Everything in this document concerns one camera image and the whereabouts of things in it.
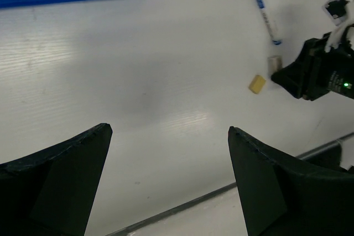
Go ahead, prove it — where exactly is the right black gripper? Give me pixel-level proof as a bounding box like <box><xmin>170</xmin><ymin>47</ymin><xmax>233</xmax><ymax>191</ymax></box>
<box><xmin>271</xmin><ymin>24</ymin><xmax>353</xmax><ymax>101</ymax></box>

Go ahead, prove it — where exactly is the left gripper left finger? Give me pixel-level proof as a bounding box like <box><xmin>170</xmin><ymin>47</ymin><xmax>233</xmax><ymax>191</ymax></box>
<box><xmin>1</xmin><ymin>123</ymin><xmax>113</xmax><ymax>235</ymax></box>

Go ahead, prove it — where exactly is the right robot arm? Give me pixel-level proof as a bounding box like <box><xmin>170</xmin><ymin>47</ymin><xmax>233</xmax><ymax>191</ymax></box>
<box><xmin>271</xmin><ymin>0</ymin><xmax>353</xmax><ymax>101</ymax></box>

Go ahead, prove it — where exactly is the blue white marker pen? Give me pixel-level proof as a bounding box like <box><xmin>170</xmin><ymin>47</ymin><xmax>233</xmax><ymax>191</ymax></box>
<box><xmin>256</xmin><ymin>0</ymin><xmax>282</xmax><ymax>45</ymax></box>

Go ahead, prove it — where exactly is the grey eraser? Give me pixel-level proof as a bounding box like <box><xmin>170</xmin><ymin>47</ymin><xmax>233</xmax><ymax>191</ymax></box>
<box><xmin>268</xmin><ymin>55</ymin><xmax>283</xmax><ymax>76</ymax></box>

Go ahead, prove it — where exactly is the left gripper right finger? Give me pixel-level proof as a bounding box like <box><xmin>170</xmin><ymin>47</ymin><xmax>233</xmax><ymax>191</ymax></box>
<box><xmin>228</xmin><ymin>127</ymin><xmax>353</xmax><ymax>235</ymax></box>

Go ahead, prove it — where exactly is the yellow eraser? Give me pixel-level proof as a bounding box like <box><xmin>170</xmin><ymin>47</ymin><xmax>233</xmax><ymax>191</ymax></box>
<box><xmin>248</xmin><ymin>75</ymin><xmax>266</xmax><ymax>94</ymax></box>

